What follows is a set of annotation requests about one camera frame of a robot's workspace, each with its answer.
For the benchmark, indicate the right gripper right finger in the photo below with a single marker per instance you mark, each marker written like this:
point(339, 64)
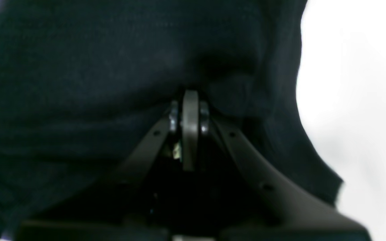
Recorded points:
point(296, 211)

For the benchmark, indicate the black T-shirt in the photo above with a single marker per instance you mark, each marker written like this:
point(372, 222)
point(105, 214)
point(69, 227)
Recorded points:
point(81, 81)

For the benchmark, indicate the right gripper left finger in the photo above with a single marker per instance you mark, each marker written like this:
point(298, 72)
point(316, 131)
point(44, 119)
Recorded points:
point(180, 120)

